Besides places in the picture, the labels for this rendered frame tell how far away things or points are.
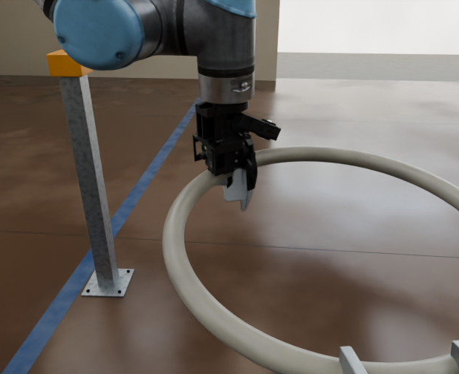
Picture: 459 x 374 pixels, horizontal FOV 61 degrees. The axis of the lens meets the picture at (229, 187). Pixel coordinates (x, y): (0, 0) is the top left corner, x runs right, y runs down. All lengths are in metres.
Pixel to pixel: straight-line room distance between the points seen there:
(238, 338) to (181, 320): 1.39
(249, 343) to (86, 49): 0.36
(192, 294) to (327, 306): 1.48
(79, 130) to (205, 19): 1.13
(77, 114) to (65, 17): 1.15
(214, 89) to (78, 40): 0.22
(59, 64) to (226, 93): 1.05
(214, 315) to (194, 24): 0.39
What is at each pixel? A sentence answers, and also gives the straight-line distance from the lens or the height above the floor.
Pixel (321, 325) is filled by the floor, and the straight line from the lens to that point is 1.82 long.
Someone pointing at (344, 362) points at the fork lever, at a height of 0.98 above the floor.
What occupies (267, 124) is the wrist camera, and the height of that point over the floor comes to 1.07.
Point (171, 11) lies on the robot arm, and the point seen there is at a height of 1.25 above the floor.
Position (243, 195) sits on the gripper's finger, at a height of 0.95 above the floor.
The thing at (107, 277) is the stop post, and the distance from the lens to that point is 1.99.
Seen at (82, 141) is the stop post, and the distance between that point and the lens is 1.67.
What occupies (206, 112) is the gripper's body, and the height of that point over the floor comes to 1.11.
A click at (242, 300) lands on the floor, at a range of 1.89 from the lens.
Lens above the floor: 1.28
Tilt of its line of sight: 27 degrees down
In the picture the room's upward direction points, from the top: straight up
